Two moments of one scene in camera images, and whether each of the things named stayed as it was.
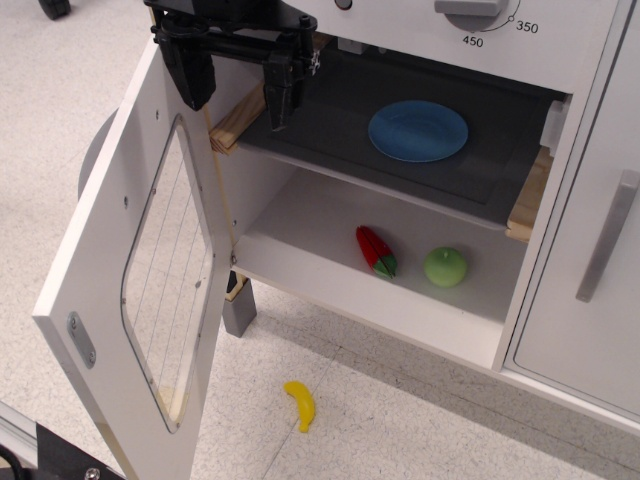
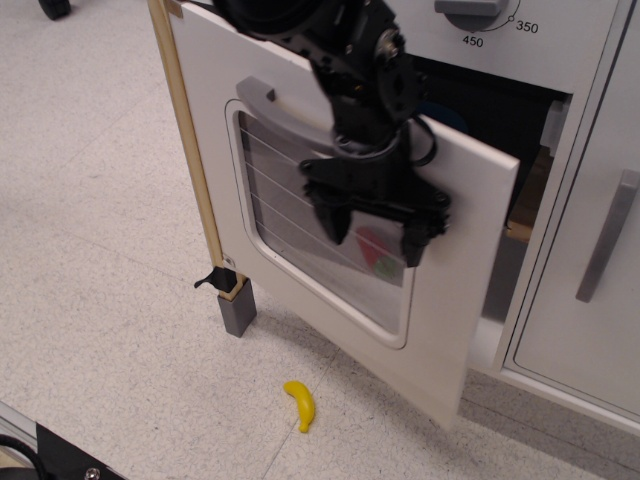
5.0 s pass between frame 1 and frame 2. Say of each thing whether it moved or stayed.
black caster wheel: stayed
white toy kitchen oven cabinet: stayed
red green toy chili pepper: stayed
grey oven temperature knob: stayed
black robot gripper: moved
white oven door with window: moved
